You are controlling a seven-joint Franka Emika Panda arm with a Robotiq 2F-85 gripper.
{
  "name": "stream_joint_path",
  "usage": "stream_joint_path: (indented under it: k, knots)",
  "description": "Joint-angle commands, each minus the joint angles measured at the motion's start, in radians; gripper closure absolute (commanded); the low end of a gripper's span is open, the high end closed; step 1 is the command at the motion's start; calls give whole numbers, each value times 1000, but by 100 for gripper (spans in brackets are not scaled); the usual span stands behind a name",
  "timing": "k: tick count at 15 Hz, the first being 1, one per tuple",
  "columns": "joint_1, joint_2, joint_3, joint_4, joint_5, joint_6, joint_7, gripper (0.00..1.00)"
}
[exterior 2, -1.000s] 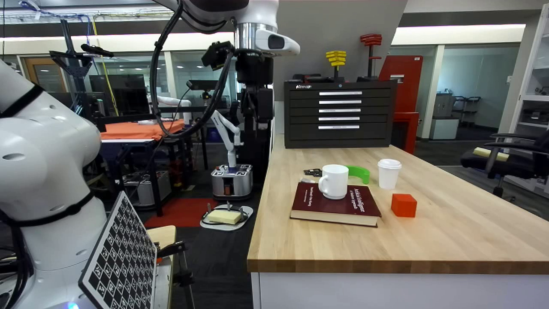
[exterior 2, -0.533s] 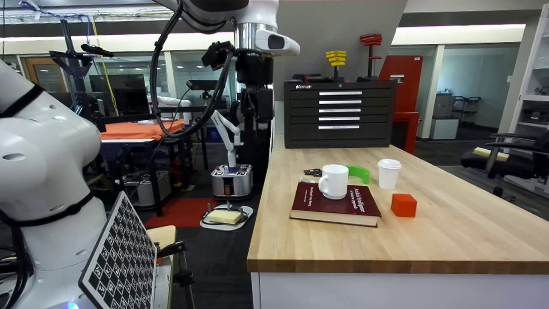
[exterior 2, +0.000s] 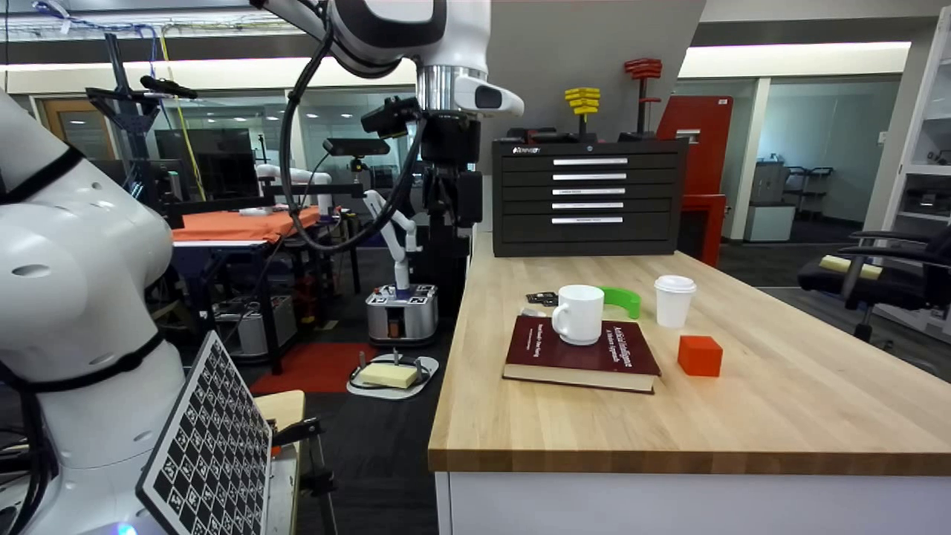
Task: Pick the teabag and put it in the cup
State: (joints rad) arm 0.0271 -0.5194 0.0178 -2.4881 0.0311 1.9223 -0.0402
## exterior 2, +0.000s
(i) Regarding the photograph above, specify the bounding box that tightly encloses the white shelf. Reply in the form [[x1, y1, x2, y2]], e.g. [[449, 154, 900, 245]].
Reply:
[[883, 6, 951, 240]]

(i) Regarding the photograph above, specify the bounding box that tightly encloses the yellow sponge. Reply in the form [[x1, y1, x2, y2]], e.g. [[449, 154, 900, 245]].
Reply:
[[360, 363, 420, 390]]

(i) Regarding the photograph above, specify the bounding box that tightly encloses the wooden door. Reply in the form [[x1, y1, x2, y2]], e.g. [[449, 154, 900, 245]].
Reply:
[[40, 97, 117, 162]]

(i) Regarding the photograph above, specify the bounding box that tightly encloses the black office chair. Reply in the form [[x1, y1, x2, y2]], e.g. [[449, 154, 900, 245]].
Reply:
[[796, 225, 951, 344]]

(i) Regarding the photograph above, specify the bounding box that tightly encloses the dark red book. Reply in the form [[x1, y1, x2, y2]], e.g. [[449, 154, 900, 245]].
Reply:
[[502, 314, 663, 395]]

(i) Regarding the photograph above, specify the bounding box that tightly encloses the tool chest drawer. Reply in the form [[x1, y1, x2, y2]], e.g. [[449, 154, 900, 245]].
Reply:
[[503, 170, 679, 186], [503, 201, 679, 215], [503, 215, 679, 243], [503, 186, 679, 201], [503, 154, 679, 170]]

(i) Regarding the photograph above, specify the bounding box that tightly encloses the black stand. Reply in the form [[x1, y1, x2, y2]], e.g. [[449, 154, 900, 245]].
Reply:
[[84, 32, 200, 205]]

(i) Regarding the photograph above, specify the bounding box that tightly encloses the black tool chest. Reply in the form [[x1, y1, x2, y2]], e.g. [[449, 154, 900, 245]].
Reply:
[[492, 137, 689, 258]]

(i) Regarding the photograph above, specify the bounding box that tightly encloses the white arm on silver base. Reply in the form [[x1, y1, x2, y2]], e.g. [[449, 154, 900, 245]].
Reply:
[[361, 189, 440, 347]]

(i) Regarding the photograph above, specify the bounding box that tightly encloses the white paper cup with lid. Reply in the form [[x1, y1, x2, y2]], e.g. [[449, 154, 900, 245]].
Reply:
[[653, 274, 698, 330]]

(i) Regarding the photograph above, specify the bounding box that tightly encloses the yellow pad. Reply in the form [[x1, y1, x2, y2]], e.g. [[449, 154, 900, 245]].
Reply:
[[818, 254, 884, 282]]

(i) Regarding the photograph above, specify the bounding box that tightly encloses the orange block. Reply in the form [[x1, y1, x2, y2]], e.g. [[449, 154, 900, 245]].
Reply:
[[677, 334, 724, 378]]

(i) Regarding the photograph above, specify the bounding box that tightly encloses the silver box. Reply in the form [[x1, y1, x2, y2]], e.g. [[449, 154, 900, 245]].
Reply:
[[211, 295, 299, 358]]

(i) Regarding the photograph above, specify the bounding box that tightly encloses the grey cart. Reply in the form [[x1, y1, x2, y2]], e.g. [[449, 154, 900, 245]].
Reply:
[[745, 158, 797, 243]]

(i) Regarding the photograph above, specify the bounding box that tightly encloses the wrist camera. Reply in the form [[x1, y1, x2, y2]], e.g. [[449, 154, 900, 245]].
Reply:
[[361, 96, 425, 140]]

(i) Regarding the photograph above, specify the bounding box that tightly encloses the grey tray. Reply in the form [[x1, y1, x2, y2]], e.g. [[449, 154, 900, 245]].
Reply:
[[346, 353, 440, 401]]

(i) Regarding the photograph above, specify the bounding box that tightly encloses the white mug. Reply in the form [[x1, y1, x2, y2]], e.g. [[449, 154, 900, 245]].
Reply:
[[551, 284, 606, 347]]

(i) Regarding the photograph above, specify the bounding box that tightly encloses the black clamp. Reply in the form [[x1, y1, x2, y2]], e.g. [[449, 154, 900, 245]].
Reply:
[[271, 417, 340, 535]]

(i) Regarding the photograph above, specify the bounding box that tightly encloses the black and white calibration board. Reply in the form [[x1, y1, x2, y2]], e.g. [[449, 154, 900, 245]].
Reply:
[[136, 331, 273, 535]]

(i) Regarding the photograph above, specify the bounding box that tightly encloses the red cabinet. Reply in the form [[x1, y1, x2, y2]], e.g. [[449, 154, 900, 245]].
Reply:
[[655, 94, 735, 268]]

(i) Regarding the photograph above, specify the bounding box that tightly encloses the orange cloth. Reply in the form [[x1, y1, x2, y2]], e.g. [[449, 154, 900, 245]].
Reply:
[[171, 206, 322, 246]]

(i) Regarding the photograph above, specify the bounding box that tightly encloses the yellow cable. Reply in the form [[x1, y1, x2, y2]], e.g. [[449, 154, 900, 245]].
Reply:
[[158, 28, 207, 203]]

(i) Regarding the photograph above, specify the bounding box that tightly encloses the green ring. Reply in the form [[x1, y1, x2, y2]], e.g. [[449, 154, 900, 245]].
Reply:
[[597, 285, 643, 321]]

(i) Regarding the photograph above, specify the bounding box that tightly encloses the red mat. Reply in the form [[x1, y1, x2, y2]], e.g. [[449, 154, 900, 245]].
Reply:
[[248, 341, 381, 395]]

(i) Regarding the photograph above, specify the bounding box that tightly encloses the camera on mount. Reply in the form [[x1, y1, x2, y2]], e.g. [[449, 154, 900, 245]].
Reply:
[[322, 137, 392, 187]]

